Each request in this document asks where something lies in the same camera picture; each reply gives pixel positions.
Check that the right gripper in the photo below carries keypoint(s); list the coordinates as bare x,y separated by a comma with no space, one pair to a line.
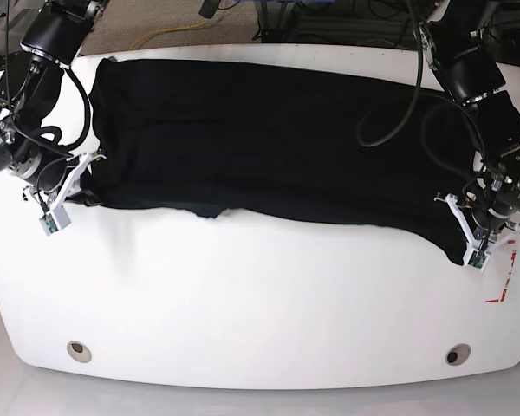
31,151

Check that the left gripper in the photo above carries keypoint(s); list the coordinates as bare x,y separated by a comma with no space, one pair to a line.
491,188

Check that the black T-shirt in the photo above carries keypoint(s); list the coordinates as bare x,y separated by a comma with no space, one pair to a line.
207,137

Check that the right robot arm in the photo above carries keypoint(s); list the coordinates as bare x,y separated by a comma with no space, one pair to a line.
30,88

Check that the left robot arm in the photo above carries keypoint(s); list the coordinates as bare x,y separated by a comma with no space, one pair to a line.
455,50

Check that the red tape rectangle marking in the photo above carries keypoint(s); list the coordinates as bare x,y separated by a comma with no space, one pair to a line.
499,272

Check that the right table grommet hole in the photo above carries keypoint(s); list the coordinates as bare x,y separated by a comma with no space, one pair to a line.
458,355

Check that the table grommet hole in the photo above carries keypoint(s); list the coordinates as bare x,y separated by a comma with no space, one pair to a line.
79,352
458,355

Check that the left table grommet hole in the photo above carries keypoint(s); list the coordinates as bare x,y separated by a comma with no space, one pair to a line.
79,352

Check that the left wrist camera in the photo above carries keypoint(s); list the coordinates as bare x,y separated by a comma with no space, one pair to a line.
476,259

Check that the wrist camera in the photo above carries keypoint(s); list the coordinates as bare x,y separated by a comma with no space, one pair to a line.
54,221
476,259

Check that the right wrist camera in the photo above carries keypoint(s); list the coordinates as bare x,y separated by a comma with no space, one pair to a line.
54,221

